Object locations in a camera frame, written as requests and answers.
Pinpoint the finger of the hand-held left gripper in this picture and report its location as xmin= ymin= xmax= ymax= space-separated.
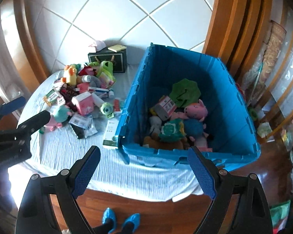
xmin=0 ymin=110 xmax=51 ymax=142
xmin=0 ymin=96 xmax=27 ymax=127

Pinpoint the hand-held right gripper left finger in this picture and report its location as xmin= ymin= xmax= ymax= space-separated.
xmin=15 ymin=145 xmax=101 ymax=234

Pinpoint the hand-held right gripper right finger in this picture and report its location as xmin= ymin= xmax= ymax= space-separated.
xmin=187 ymin=146 xmax=271 ymax=234

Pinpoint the pink pig plush blue shirt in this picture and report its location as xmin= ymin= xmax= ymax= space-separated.
xmin=183 ymin=118 xmax=213 ymax=153

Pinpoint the pink pig plush orange dress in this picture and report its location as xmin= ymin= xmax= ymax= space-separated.
xmin=184 ymin=99 xmax=208 ymax=118

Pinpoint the white grey plush toy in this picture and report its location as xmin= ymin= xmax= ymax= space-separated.
xmin=149 ymin=116 xmax=163 ymax=137

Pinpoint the pink grey box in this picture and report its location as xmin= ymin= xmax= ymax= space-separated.
xmin=153 ymin=95 xmax=178 ymax=122

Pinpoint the green plush hat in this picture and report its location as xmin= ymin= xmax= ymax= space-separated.
xmin=170 ymin=78 xmax=201 ymax=108

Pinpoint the blue plastic storage container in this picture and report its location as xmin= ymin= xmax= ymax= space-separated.
xmin=117 ymin=43 xmax=261 ymax=172

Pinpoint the pink teal plush toy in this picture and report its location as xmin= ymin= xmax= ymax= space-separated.
xmin=44 ymin=105 xmax=73 ymax=132

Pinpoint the green white small box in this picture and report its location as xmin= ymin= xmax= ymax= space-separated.
xmin=43 ymin=89 xmax=60 ymax=106

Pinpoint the dark red patterned pouch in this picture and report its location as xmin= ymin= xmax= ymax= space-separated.
xmin=60 ymin=83 xmax=76 ymax=113

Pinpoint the grey white carton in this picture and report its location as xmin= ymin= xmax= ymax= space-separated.
xmin=70 ymin=113 xmax=93 ymax=130

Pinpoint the white green carton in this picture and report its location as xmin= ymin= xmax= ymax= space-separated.
xmin=103 ymin=119 xmax=120 ymax=150

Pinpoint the person's left shoe cover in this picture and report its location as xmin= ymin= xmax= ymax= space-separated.
xmin=102 ymin=207 xmax=116 ymax=227

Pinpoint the person's shoe cover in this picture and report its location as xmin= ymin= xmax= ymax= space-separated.
xmin=102 ymin=207 xmax=116 ymax=227
xmin=122 ymin=213 xmax=141 ymax=232

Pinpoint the pink carton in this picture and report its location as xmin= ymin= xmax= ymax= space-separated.
xmin=71 ymin=92 xmax=95 ymax=116

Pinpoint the white curtain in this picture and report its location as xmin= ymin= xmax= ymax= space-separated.
xmin=0 ymin=5 xmax=22 ymax=108

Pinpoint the yellow duck plush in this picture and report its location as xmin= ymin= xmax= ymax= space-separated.
xmin=63 ymin=64 xmax=78 ymax=86

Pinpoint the person's right shoe cover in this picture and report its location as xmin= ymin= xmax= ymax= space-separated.
xmin=122 ymin=213 xmax=141 ymax=232

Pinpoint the green one-eyed monster plush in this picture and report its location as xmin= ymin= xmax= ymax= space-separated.
xmin=100 ymin=102 xmax=115 ymax=116

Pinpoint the white blue flat box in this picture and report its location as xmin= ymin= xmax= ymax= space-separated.
xmin=88 ymin=86 xmax=110 ymax=95

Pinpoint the red plush toy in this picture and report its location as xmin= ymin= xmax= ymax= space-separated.
xmin=79 ymin=66 xmax=98 ymax=76

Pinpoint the red green packet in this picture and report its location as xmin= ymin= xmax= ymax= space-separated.
xmin=113 ymin=97 xmax=126 ymax=114

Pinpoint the lime green plush toy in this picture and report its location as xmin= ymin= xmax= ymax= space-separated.
xmin=98 ymin=60 xmax=114 ymax=77

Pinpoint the green shopping bag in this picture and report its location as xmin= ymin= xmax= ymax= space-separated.
xmin=270 ymin=201 xmax=291 ymax=234

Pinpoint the pink white cap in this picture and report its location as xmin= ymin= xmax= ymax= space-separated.
xmin=88 ymin=40 xmax=107 ymax=51

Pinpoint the yellow sticky note pad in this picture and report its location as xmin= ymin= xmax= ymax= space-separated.
xmin=108 ymin=44 xmax=127 ymax=53

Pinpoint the patterned rolled rug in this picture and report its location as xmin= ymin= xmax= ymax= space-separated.
xmin=239 ymin=21 xmax=287 ymax=103

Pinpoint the wooden wall frame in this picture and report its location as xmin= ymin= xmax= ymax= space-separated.
xmin=203 ymin=0 xmax=274 ymax=78
xmin=13 ymin=0 xmax=54 ymax=78

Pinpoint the black box with gold handles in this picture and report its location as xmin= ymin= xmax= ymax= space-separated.
xmin=88 ymin=49 xmax=127 ymax=73

